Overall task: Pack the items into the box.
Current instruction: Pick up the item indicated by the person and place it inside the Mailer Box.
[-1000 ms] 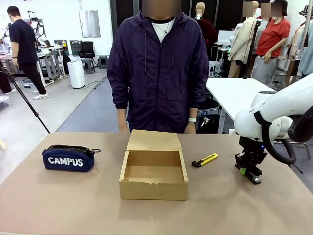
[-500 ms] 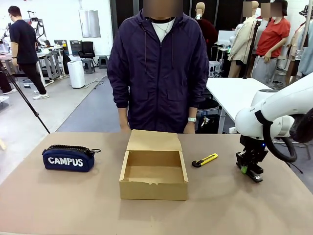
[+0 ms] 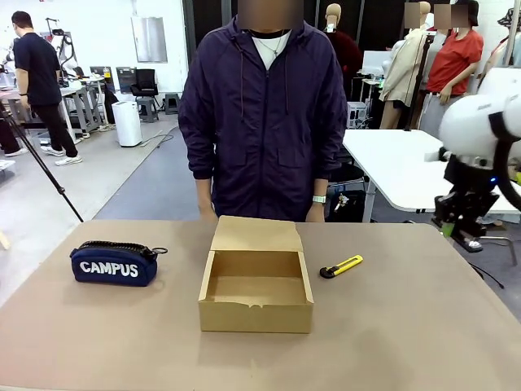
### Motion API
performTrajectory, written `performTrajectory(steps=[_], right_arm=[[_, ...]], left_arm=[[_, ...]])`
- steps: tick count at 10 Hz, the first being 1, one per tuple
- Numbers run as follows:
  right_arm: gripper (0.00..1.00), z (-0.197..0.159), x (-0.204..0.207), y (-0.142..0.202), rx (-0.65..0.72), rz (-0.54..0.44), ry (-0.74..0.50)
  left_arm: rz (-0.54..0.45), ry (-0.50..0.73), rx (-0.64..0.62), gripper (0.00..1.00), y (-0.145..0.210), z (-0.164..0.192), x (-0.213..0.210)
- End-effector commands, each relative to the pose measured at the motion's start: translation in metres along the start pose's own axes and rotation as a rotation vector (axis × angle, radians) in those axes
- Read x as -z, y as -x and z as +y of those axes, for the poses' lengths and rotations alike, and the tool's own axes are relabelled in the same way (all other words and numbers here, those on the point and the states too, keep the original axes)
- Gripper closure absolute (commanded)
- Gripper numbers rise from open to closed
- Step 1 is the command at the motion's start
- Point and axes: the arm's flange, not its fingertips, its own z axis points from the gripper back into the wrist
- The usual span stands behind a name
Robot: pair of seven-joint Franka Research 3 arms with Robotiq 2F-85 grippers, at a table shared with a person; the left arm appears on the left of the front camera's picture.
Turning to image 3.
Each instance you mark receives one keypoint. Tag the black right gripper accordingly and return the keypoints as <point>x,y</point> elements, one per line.
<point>468,203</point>

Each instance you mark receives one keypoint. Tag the yellow black utility knife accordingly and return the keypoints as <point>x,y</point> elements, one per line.
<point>346,263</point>

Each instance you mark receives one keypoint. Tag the brown cardboard box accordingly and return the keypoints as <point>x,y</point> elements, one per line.
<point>256,313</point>

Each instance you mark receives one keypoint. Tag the navy CAMPUS zipper pouch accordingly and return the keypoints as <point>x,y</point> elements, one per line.
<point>110,269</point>

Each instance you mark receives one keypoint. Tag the person right forearm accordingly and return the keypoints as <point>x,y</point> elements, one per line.
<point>204,188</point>

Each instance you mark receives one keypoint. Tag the person left forearm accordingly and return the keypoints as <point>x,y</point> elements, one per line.
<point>320,188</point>

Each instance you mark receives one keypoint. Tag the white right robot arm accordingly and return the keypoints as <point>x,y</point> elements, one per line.
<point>468,118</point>

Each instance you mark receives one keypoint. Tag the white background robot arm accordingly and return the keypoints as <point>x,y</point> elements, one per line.
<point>65,49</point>

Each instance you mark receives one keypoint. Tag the person left hand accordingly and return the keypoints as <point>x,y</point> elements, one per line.
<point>316,212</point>

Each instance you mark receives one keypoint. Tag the person right hand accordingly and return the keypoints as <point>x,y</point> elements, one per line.
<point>207,212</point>

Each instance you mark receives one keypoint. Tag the hanging key bunch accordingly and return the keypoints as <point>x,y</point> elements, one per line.
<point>341,203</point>

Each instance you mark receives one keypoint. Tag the white wrist watch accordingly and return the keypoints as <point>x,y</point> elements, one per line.
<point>319,199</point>

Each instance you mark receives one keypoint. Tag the grey computer case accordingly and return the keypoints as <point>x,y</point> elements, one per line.
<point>357,115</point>

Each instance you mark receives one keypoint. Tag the mannequin in beige coat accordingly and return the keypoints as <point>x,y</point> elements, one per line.
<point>405,69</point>

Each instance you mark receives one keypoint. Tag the person in purple jacket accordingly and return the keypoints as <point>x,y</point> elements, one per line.
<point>264,142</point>

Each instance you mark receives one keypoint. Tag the mannequin in dark red sweater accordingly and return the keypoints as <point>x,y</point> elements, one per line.
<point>346,49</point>

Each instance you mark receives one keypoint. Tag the grey plastic stool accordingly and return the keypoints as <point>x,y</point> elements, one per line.
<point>172,104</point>
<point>147,110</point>

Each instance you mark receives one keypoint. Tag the black office chair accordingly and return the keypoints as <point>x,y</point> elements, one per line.
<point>144,83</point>

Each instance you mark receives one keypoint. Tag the white air purifier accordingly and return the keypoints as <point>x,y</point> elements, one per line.
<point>127,124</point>

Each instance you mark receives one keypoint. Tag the white background workbench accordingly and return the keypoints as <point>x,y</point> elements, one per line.
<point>81,102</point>

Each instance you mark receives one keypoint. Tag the black tripod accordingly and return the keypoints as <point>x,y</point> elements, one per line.
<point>36,163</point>

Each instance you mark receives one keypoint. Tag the man in black t-shirt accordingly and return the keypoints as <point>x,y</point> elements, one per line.
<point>38,73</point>

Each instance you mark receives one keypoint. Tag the light wooden stand leg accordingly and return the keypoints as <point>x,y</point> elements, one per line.
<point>4,240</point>

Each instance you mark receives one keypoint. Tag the silver wall panel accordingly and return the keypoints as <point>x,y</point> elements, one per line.
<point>149,40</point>

